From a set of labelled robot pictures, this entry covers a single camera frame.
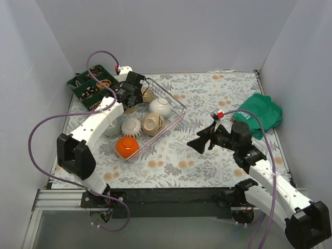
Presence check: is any tan brown bowl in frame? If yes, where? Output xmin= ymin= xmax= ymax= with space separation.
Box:
xmin=141 ymin=87 xmax=155 ymax=102

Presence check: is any white round bowl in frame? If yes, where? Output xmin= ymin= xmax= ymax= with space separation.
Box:
xmin=148 ymin=98 xmax=171 ymax=117

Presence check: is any pale green rimmed bowl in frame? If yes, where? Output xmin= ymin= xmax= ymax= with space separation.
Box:
xmin=103 ymin=118 xmax=122 ymax=136

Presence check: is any beige floral bowl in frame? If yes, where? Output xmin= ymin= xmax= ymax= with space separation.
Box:
xmin=142 ymin=112 xmax=165 ymax=136

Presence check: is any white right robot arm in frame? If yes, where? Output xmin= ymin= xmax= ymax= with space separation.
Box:
xmin=187 ymin=122 xmax=331 ymax=248

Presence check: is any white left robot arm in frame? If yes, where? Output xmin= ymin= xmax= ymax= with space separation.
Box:
xmin=57 ymin=71 xmax=145 ymax=208

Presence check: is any yellow rolled tie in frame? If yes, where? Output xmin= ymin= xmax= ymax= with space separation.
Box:
xmin=96 ymin=79 xmax=112 ymax=91

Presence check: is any white black striped bowl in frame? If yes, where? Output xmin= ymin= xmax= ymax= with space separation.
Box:
xmin=121 ymin=118 xmax=143 ymax=139

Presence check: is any pink rose rolled tie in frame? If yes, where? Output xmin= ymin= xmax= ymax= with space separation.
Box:
xmin=89 ymin=101 xmax=101 ymax=112

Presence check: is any green cloth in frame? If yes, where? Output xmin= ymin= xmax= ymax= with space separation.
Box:
xmin=232 ymin=93 xmax=283 ymax=140

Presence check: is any green divided organizer tray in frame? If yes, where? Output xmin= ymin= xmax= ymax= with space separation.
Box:
xmin=66 ymin=64 xmax=118 ymax=111

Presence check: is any black white floral tie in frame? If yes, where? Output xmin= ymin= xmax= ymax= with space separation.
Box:
xmin=79 ymin=87 xmax=98 ymax=101

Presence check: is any brown patterned rolled tie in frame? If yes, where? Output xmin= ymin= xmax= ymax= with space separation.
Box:
xmin=86 ymin=66 xmax=104 ymax=79

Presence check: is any orange bowl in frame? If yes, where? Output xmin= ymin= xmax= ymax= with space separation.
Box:
xmin=115 ymin=136 xmax=139 ymax=159

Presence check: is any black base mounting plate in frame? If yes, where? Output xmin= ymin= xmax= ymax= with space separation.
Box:
xmin=80 ymin=187 xmax=255 ymax=224

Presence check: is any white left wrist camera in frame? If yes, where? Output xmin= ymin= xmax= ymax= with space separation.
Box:
xmin=115 ymin=65 xmax=132 ymax=76

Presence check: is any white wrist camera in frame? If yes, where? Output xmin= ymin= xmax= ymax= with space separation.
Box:
xmin=115 ymin=65 xmax=132 ymax=76
xmin=211 ymin=108 xmax=224 ymax=124

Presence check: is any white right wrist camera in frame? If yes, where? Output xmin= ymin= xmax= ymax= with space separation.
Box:
xmin=211 ymin=108 xmax=224 ymax=124

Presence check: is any wire dish rack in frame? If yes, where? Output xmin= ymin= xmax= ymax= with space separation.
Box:
xmin=102 ymin=77 xmax=186 ymax=162

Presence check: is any aluminium frame rail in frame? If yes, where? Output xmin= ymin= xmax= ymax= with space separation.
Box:
xmin=22 ymin=189 xmax=84 ymax=248

